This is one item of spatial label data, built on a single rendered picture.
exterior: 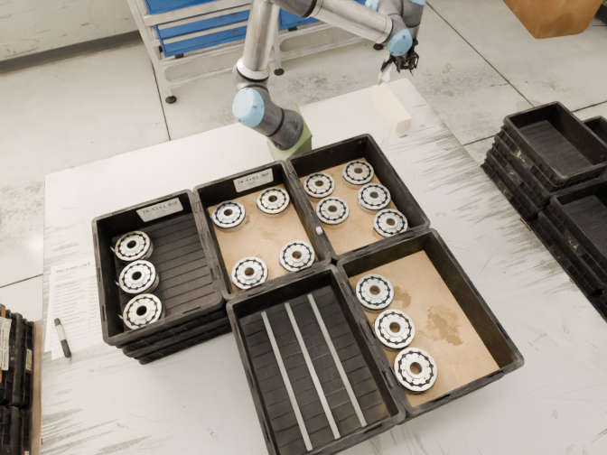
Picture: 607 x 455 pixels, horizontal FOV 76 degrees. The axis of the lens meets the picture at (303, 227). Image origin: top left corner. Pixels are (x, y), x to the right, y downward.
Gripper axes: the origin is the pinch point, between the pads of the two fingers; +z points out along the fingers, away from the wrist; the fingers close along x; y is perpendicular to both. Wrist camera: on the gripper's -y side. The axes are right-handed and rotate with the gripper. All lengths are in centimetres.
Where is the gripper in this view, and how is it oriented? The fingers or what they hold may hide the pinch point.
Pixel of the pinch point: (395, 79)
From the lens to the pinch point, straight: 167.0
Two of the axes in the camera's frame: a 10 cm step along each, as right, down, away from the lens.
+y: 3.3, 7.9, -5.2
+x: 9.4, -3.0, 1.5
